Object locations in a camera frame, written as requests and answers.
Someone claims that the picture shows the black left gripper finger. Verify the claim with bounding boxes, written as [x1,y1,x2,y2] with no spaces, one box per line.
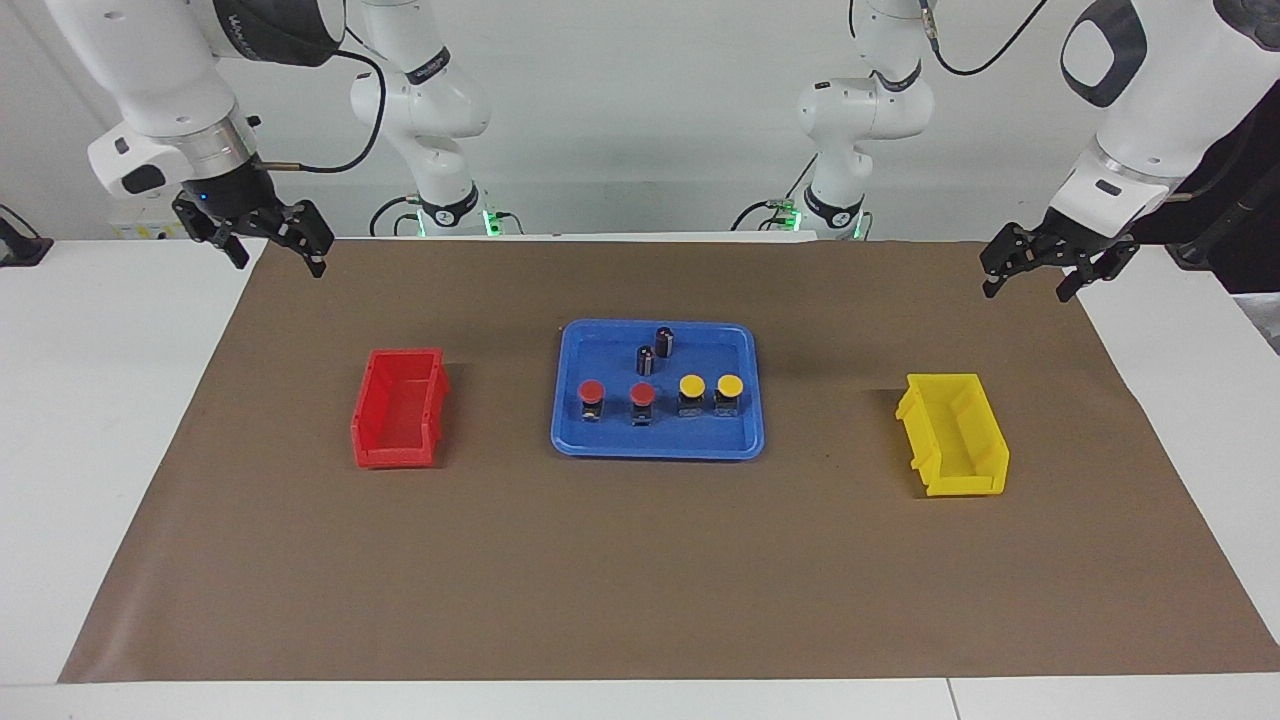
[980,223,1046,299]
[1057,240,1139,303]

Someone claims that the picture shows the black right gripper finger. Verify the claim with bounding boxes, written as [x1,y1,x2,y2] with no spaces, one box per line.
[172,195,251,270]
[263,200,335,279]

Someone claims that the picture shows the white power strip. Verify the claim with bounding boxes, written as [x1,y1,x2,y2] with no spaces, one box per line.
[108,215,186,241]

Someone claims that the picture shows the black tripod stand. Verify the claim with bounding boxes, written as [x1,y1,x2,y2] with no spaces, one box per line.
[1140,100,1280,296]

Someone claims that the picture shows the yellow plastic bin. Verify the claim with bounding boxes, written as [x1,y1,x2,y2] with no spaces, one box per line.
[895,373,1011,498]

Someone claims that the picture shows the red plastic bin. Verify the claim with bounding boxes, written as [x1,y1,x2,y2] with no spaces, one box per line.
[350,348,451,469]

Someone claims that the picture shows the blue plastic tray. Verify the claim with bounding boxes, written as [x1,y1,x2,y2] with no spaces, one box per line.
[550,319,766,461]

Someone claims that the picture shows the brown paper mat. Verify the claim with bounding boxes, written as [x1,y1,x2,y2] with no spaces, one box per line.
[58,238,1280,684]

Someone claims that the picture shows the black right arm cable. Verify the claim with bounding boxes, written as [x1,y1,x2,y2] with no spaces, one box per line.
[255,45,389,176]

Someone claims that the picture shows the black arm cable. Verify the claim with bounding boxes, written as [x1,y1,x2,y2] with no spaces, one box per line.
[255,45,389,176]
[920,0,1049,77]

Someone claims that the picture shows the black base cable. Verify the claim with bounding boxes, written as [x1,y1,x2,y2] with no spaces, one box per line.
[368,195,423,239]
[730,150,819,233]

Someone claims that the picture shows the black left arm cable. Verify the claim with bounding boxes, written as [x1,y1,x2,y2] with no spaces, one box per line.
[920,0,1049,77]

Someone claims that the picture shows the black clamp mount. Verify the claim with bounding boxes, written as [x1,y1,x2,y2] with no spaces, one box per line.
[0,205,53,267]

